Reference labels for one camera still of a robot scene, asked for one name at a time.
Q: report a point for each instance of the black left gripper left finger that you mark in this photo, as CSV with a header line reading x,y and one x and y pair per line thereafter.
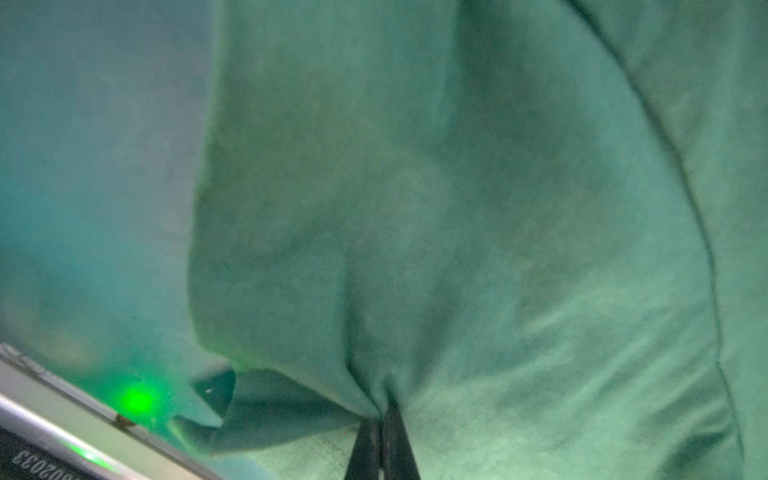
x,y
365,459

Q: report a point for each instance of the dark green t shirt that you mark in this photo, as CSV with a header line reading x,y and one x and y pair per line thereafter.
x,y
538,229

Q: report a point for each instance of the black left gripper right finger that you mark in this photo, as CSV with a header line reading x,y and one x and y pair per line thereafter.
x,y
397,457

